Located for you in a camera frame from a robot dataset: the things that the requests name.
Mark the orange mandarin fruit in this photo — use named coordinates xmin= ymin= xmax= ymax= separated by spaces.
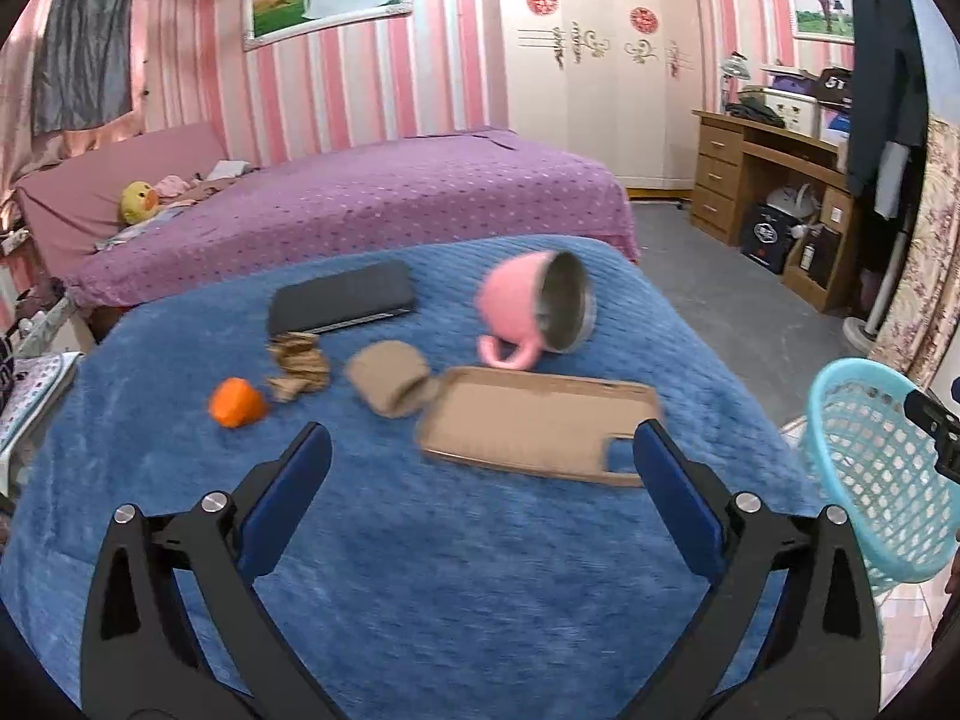
xmin=208 ymin=377 xmax=268 ymax=429

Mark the brown paper scrap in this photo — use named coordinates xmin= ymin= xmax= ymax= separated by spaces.
xmin=267 ymin=332 xmax=331 ymax=403

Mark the brown paper cup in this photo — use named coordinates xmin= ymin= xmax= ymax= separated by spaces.
xmin=345 ymin=340 xmax=439 ymax=419

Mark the light blue mesh wastebasket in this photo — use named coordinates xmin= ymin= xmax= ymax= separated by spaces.
xmin=800 ymin=358 xmax=958 ymax=593

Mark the floral curtain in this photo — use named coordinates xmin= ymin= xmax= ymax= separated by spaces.
xmin=871 ymin=115 xmax=960 ymax=388

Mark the white fan stand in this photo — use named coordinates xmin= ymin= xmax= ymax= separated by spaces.
xmin=843 ymin=205 xmax=916 ymax=356

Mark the black box under desk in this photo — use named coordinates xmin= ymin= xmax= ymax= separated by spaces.
xmin=739 ymin=203 xmax=800 ymax=275

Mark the dark hanging jacket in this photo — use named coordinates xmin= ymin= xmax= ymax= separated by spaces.
xmin=846 ymin=0 xmax=929 ymax=220

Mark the dotted cloth covered nightstand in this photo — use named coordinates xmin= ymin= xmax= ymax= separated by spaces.
xmin=2 ymin=351 xmax=83 ymax=499

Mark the brown wooden desk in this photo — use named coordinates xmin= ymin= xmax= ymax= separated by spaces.
xmin=690 ymin=110 xmax=861 ymax=312

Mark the white storage box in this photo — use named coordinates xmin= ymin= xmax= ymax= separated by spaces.
xmin=763 ymin=88 xmax=820 ymax=138

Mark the blue fleece blanket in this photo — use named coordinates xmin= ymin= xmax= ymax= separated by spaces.
xmin=2 ymin=236 xmax=823 ymax=718

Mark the tan phone case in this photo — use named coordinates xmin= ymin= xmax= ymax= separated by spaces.
xmin=416 ymin=366 xmax=662 ymax=488

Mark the black smartphone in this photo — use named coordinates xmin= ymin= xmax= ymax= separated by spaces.
xmin=267 ymin=260 xmax=416 ymax=338

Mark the desk lamp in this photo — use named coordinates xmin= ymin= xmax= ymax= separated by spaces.
xmin=719 ymin=50 xmax=750 ymax=110

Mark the pink metal mug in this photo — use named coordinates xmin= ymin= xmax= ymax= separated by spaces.
xmin=475 ymin=250 xmax=597 ymax=371

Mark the small framed couple photo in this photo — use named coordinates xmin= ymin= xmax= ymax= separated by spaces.
xmin=789 ymin=0 xmax=854 ymax=44

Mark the yellow duck plush toy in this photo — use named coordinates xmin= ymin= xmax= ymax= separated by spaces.
xmin=121 ymin=181 xmax=161 ymax=226

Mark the pink upholstered headboard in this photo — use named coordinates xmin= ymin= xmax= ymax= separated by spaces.
xmin=13 ymin=122 xmax=226 ymax=278

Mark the cream white wardrobe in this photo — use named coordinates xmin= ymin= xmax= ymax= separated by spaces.
xmin=500 ymin=0 xmax=703 ymax=190

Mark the purple dotted bedspread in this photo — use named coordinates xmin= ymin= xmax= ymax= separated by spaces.
xmin=62 ymin=128 xmax=640 ymax=307

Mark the grey window curtain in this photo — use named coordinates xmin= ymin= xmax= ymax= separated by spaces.
xmin=31 ymin=0 xmax=133 ymax=137

